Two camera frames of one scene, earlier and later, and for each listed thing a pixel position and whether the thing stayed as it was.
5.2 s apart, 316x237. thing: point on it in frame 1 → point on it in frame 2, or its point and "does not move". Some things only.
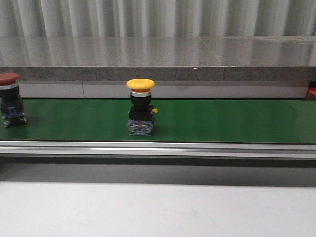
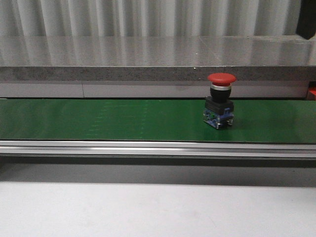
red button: (11, 103) → (219, 107)
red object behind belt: (311, 95) does not move
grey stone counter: (181, 67) does not move
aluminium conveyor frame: (164, 153) does not move
